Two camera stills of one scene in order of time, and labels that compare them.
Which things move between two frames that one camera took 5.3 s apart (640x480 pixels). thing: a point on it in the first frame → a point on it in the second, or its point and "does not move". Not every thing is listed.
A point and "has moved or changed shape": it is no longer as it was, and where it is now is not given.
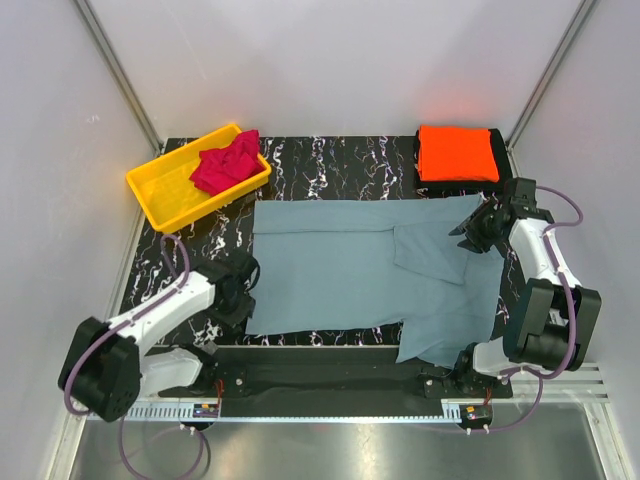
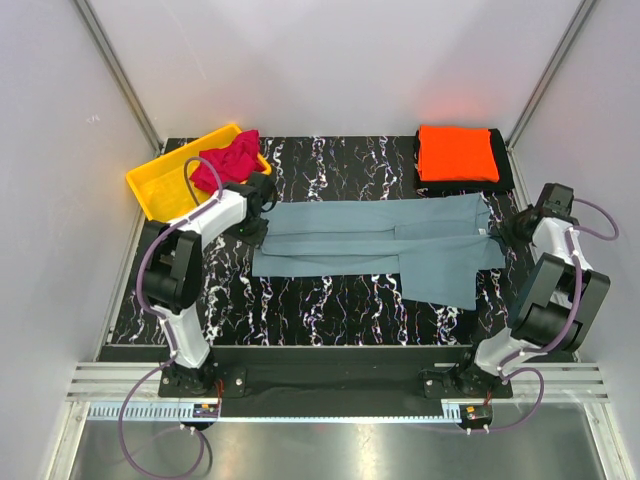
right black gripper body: [481, 229] → [511, 231]
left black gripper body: [232, 313] → [250, 233]
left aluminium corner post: [107, 51] does not move
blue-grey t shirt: [399, 265] has moved or changed shape
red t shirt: [219, 169] does not move
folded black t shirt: [460, 186] does not move
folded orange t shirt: [456, 153] does not move
